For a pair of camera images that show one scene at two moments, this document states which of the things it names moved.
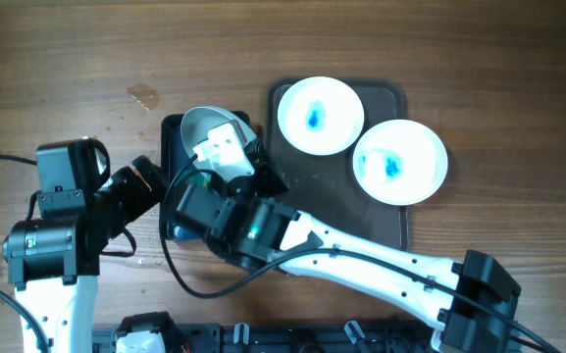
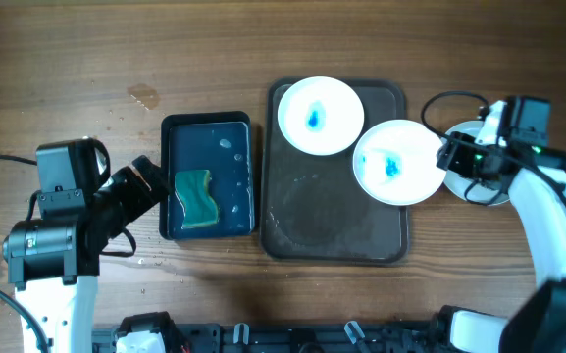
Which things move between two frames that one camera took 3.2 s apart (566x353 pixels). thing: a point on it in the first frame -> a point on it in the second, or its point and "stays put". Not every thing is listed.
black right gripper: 261,173 -> 452,156
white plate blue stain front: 194,131 -> 467,188
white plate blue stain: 400,162 stays put
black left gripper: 141,199 stays put
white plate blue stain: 320,116 stays put
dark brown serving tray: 325,186 stays put
